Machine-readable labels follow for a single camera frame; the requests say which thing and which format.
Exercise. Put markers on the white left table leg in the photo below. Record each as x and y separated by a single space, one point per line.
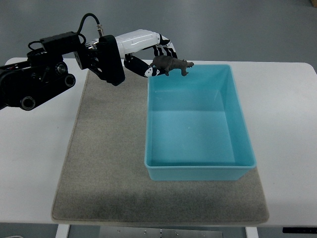
62 231

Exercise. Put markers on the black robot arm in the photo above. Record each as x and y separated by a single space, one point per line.
44 74

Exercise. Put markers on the grey felt mat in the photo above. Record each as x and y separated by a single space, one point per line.
104 178

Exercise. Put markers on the blue plastic box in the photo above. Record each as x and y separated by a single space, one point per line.
195 127

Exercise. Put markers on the metal table base plate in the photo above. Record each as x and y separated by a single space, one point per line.
130 232

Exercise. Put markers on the white table leg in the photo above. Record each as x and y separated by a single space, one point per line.
62 231
251 232

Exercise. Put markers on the black table control panel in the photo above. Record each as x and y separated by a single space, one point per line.
299 230

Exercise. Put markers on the white right table leg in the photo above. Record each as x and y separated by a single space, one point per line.
251 232

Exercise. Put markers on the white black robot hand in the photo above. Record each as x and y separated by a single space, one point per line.
119 52

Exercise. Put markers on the brown toy hippo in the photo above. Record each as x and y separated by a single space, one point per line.
169 63

